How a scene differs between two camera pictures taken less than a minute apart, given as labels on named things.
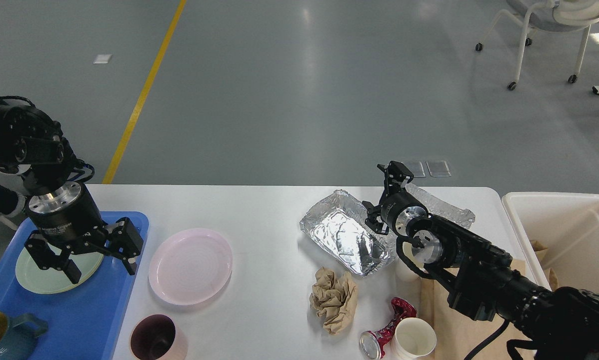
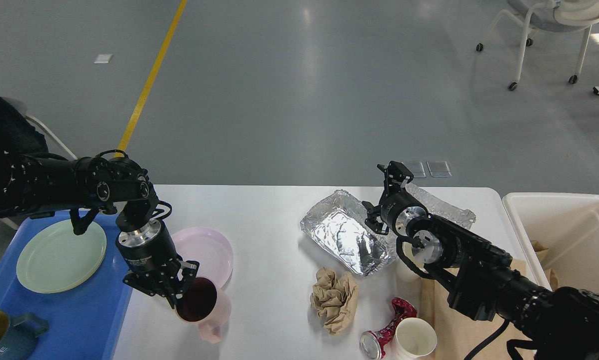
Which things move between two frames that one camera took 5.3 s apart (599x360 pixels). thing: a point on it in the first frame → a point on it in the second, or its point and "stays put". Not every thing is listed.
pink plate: [190, 267] stays put
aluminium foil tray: [338, 222] stays put
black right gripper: [393, 204] stays put
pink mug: [155, 336] → [201, 303]
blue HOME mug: [2, 338] stays put
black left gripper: [64, 212] → [151, 256]
